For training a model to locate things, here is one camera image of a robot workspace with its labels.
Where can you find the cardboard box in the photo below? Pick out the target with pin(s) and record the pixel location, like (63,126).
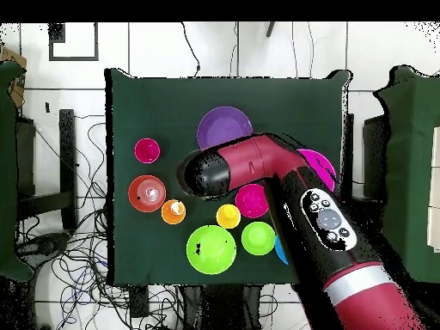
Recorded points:
(19,92)

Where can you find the black pedestal leg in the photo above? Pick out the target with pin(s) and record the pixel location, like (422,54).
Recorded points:
(48,245)

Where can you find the green-clothed side table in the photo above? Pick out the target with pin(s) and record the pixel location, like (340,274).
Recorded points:
(7,172)
(412,154)

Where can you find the black box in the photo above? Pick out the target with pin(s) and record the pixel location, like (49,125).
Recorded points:
(374,154)

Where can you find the small green plastic bowl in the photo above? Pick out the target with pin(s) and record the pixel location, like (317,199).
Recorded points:
(258,239)

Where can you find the black metal stand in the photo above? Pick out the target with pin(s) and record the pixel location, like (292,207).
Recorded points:
(67,154)
(349,154)

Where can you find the large green plastic bowl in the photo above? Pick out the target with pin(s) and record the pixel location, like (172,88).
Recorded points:
(211,254)

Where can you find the blue plastic bowl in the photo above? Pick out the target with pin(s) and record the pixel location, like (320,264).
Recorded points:
(281,252)

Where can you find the red plastic cup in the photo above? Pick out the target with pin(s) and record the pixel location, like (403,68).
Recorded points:
(147,150)

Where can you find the black square floor frame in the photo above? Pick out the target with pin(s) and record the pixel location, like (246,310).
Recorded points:
(74,59)

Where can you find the purple plastic bowl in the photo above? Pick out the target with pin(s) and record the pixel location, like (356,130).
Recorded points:
(223,125)

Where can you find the orange plastic cup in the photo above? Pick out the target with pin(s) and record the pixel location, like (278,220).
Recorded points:
(170,215)

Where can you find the orange plastic bowl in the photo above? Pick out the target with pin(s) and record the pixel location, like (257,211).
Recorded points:
(137,192)

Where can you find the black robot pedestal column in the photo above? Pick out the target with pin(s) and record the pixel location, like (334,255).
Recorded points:
(223,309)

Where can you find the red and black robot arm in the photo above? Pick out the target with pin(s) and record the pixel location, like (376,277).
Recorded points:
(261,161)

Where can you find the large pink plastic bowl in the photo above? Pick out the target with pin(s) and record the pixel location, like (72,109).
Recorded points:
(323,165)

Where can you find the yellow plastic cup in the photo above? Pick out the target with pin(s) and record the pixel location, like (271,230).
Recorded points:
(228,216)

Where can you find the dark green table cloth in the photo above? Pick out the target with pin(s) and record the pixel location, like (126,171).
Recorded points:
(223,92)

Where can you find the small red plastic bowl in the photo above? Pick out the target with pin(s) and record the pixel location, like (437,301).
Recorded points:
(251,202)

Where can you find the short black rod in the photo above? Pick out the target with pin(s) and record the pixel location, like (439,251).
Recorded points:
(270,29)

